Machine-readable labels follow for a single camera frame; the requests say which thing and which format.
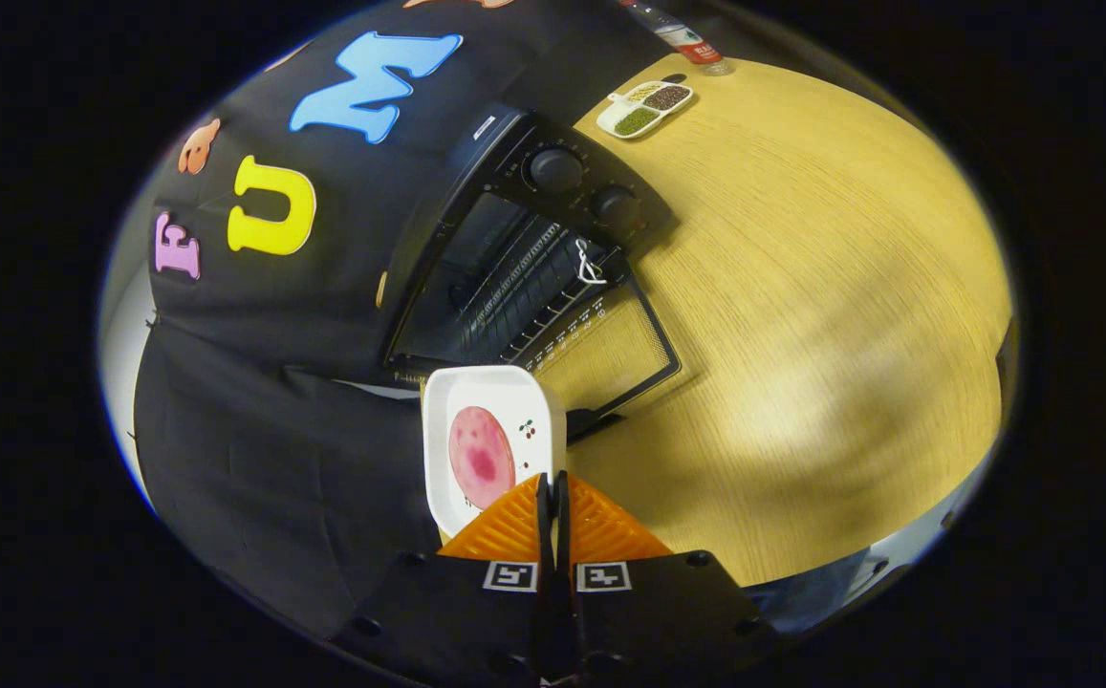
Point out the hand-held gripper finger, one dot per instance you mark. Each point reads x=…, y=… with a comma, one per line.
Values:
x=544, y=535
x=562, y=535

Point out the pink round meat slice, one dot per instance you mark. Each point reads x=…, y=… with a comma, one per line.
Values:
x=481, y=459

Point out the white square plate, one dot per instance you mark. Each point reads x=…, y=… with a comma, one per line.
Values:
x=538, y=401

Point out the bread slice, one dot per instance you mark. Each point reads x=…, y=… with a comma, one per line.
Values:
x=381, y=289

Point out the white divided dish with beans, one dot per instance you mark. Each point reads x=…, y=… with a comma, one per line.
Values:
x=643, y=110

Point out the clear plastic water bottle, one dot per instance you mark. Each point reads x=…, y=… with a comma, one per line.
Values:
x=691, y=43

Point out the black backdrop cloth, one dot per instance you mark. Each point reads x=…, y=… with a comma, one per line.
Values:
x=256, y=459

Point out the black toaster oven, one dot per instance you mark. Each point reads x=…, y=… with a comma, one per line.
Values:
x=572, y=191

